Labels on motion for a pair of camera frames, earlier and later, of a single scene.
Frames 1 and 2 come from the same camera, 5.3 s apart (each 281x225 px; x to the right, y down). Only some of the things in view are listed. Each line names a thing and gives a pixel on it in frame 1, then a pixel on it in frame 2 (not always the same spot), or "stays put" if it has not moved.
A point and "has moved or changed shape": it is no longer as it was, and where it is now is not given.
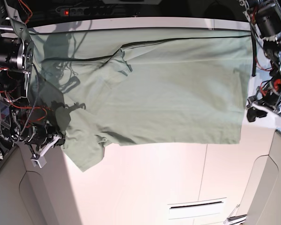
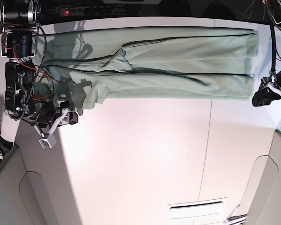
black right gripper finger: x=252 y=113 -> x=263 y=97
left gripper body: x=38 y=137 -> x=48 y=116
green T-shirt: x=157 y=86 has moved or changed shape
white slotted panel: x=196 y=208 stays put
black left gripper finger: x=61 y=141 -> x=73 y=117
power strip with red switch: x=95 y=10 stays put
